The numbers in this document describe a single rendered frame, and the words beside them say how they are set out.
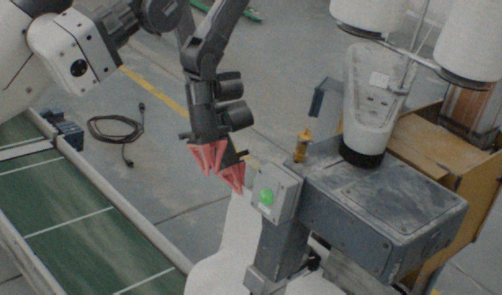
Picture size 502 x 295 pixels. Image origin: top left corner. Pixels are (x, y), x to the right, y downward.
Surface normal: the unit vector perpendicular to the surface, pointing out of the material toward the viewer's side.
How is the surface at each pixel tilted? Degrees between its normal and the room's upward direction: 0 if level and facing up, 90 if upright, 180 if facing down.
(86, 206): 0
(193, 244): 0
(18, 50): 90
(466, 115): 90
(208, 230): 0
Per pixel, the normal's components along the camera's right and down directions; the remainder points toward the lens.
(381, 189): 0.18, -0.85
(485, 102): -0.72, 0.23
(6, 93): 0.22, 0.84
